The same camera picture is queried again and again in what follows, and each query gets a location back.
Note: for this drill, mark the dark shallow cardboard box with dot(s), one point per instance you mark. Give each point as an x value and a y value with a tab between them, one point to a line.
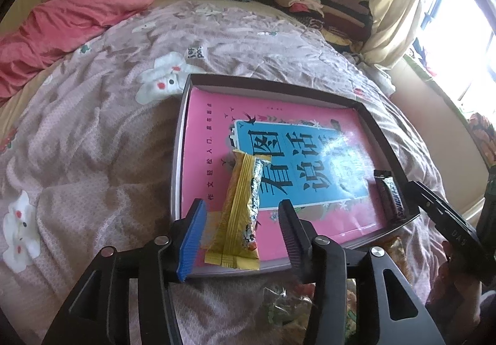
256	88

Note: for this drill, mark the yellow Alpenliebe candy pack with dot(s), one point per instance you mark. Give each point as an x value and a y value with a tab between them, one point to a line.
234	245

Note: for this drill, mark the pink and blue book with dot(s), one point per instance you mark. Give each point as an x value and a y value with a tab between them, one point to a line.
322	162

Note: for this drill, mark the Snickers chocolate bar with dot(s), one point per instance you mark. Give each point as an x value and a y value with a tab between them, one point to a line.
391	200

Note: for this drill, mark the clear pack brown rice cakes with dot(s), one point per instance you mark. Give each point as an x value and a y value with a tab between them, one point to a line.
288	310

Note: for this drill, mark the orange bread pack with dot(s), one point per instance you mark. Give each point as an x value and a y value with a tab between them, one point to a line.
395	249

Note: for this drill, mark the pile of folded clothes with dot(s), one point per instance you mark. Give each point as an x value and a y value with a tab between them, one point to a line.
345	24

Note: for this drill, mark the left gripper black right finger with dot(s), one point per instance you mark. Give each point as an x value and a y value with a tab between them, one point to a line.
298	236

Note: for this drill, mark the cream curtain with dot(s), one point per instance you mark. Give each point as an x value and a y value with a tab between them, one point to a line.
394	27

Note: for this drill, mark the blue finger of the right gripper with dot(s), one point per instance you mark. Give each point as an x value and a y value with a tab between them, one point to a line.
447	221

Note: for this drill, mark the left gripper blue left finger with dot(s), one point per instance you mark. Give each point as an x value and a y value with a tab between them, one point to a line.
188	232

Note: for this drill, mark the pink blanket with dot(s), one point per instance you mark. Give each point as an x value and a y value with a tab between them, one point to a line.
52	30

